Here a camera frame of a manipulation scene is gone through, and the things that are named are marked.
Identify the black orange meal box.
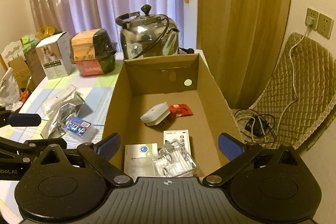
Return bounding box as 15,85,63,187
70,28,117,77

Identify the red candy packet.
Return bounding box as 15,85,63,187
169,104,193,119

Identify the white plug adapter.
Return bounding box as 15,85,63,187
140,102,170,126

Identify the green white carton box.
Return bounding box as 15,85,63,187
163,130,191,155

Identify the white charger cable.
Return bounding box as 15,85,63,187
274,16,316,135

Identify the brown cardboard box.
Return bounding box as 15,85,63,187
103,54,240,177

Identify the white product box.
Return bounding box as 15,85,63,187
35,32,72,80

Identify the silver foil bag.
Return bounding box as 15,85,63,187
41,92,85,139

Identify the clear plastic item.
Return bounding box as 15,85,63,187
42,85,77,116

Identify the white green medicine box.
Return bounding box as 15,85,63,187
123,143,158,181

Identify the brown curtain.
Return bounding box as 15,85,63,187
197,0,291,109

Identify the cardboard boxes pile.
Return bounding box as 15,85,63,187
1,33,46,92

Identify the white plastic bag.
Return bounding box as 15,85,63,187
0,68,23,111

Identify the black power adapter cable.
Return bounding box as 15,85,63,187
233,108,276,144

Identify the blue label clear box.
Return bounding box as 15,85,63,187
64,117,97,143

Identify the clear blister pack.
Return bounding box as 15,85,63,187
153,141,197,178

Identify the stainless steel kettle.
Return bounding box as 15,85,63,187
115,4,195,60

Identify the wall socket double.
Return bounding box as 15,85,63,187
305,8,334,40

